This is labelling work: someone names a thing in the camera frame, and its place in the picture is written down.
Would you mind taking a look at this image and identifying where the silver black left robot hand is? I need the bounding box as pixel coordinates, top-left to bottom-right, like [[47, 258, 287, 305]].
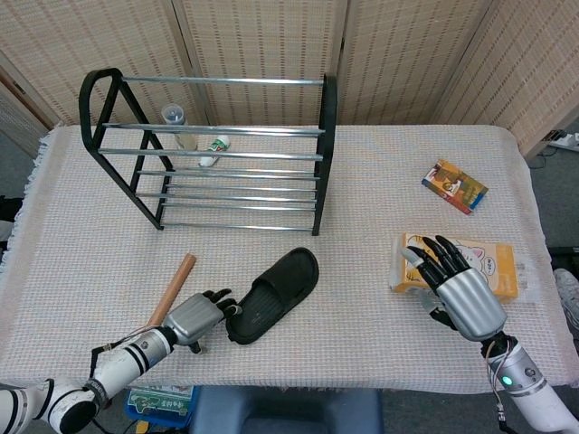
[[162, 288, 241, 355]]

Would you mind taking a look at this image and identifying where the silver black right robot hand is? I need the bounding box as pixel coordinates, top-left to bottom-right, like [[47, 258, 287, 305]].
[[403, 234, 508, 341]]

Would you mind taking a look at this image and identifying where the black slipper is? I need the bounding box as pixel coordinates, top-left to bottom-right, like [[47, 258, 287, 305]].
[[224, 246, 320, 346]]

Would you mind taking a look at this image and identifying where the black metal shoe rack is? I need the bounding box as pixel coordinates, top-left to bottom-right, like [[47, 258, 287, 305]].
[[79, 67, 338, 237]]

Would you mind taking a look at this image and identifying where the wooden rolling pin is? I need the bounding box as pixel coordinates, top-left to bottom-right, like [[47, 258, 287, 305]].
[[147, 253, 198, 327]]

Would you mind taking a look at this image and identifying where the cat print tissue pack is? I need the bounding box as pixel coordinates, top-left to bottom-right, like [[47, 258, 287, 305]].
[[388, 231, 539, 305]]

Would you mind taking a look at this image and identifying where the blue box with green label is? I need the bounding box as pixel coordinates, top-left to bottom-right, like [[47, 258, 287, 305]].
[[124, 385, 196, 430]]

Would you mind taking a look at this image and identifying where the white sneaker with laces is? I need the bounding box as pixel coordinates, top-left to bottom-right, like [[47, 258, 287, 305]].
[[554, 267, 579, 338]]

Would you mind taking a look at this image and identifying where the orange blue carton box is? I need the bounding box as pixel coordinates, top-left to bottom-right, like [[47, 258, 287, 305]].
[[421, 158, 490, 215]]

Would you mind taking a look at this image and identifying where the blue chair seat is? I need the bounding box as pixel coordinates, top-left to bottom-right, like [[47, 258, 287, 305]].
[[192, 386, 384, 434]]

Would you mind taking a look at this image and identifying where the white woven tablecloth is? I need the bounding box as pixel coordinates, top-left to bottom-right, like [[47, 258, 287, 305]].
[[0, 124, 579, 392]]

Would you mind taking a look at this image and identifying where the small white green bottle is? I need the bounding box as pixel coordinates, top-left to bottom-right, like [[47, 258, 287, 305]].
[[199, 135, 231, 168]]

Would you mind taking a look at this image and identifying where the white power strip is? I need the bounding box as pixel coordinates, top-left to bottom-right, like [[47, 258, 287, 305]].
[[545, 129, 579, 151]]

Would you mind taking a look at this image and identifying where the beige folding screen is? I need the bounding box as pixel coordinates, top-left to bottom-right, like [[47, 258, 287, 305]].
[[0, 0, 579, 159]]

